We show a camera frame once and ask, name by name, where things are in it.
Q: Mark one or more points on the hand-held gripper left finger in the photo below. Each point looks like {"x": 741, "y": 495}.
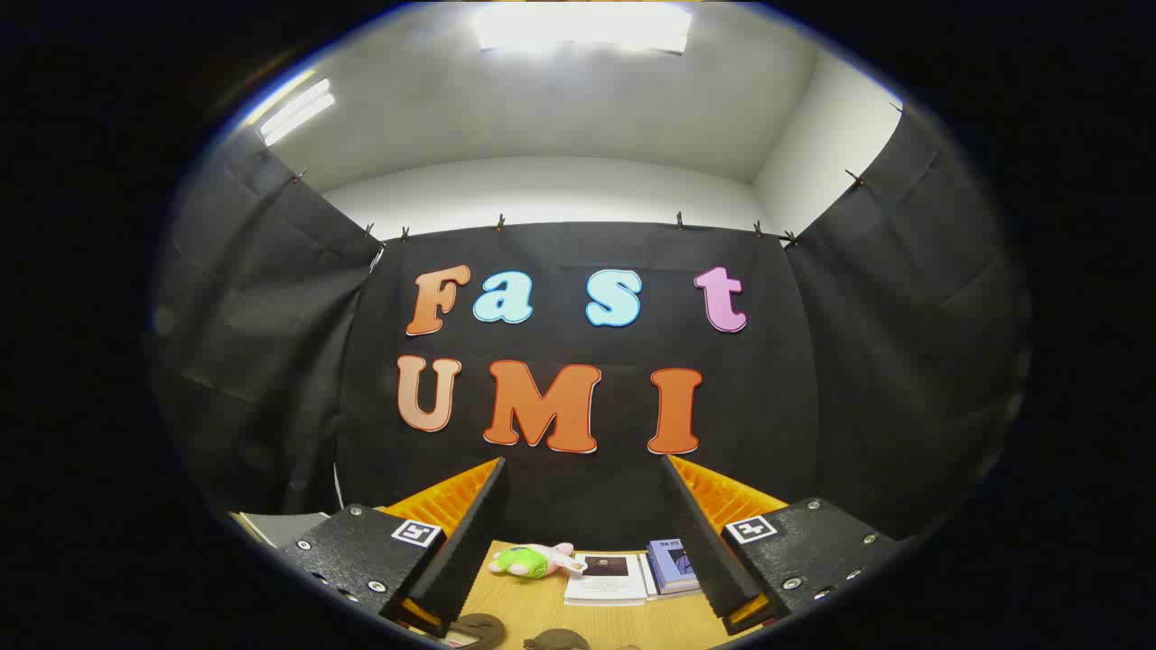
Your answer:
{"x": 470, "y": 542}

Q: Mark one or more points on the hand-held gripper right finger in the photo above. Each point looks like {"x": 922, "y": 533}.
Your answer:
{"x": 700, "y": 542}

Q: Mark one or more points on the brown fuzzy slipper shoe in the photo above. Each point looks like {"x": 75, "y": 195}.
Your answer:
{"x": 555, "y": 640}
{"x": 479, "y": 629}

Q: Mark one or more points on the blue cover book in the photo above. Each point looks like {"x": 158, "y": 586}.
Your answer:
{"x": 673, "y": 564}

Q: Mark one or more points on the green and pink plush toy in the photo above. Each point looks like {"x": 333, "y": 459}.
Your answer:
{"x": 524, "y": 561}

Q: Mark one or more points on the white book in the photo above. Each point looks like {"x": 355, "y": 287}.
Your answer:
{"x": 605, "y": 587}

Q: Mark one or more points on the black backdrop cloth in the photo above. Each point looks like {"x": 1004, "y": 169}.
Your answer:
{"x": 578, "y": 487}

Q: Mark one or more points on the narrow ceiling light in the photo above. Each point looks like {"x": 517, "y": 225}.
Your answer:
{"x": 296, "y": 110}

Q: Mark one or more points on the large ceiling light panel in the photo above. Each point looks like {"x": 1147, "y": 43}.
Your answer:
{"x": 582, "y": 25}

